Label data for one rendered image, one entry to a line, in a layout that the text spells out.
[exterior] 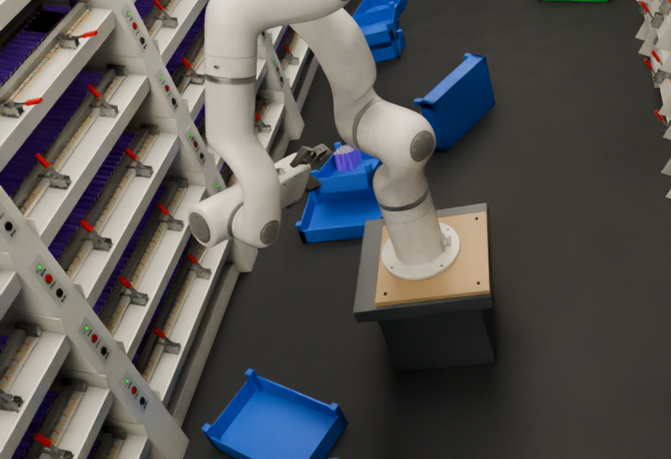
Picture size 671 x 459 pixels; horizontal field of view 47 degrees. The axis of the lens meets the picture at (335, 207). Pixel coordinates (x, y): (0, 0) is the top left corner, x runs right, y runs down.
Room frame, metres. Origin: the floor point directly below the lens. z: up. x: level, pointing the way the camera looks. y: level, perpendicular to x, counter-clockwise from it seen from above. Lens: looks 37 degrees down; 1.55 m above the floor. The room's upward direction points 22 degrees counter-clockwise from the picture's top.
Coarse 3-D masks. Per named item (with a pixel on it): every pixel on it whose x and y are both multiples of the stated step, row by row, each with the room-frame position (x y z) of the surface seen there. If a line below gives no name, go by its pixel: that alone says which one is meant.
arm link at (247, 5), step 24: (216, 0) 1.24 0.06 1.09; (240, 0) 1.23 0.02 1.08; (264, 0) 1.24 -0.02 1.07; (288, 0) 1.23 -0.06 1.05; (312, 0) 1.22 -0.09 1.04; (336, 0) 1.22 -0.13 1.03; (216, 24) 1.22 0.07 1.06; (240, 24) 1.21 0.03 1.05; (264, 24) 1.24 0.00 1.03; (288, 24) 1.25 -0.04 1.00; (216, 48) 1.22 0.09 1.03; (240, 48) 1.21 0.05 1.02; (216, 72) 1.21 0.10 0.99; (240, 72) 1.20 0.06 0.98
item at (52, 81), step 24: (48, 0) 1.95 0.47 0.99; (72, 0) 1.90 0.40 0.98; (96, 0) 1.90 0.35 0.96; (96, 24) 1.82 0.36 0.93; (96, 48) 1.79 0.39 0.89; (48, 72) 1.64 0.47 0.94; (72, 72) 1.67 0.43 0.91; (24, 96) 1.55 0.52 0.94; (48, 96) 1.57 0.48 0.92; (0, 120) 1.48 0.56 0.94; (24, 120) 1.48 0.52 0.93; (0, 144) 1.40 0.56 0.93; (0, 168) 1.38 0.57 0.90
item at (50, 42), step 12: (72, 12) 1.85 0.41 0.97; (84, 12) 1.86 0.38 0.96; (60, 24) 1.79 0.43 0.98; (72, 24) 1.82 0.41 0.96; (48, 36) 1.75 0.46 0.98; (48, 48) 1.71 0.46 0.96; (36, 60) 1.66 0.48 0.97; (24, 72) 1.61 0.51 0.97; (12, 84) 1.56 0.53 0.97; (0, 96) 1.52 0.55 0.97
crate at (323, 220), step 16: (352, 192) 2.04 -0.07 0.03; (368, 192) 2.02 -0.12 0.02; (320, 208) 2.06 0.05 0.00; (336, 208) 2.03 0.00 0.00; (352, 208) 1.99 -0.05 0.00; (368, 208) 1.96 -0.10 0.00; (304, 224) 1.97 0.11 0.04; (320, 224) 1.98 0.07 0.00; (336, 224) 1.95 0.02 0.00; (352, 224) 1.92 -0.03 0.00; (304, 240) 1.92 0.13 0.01; (320, 240) 1.90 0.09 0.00
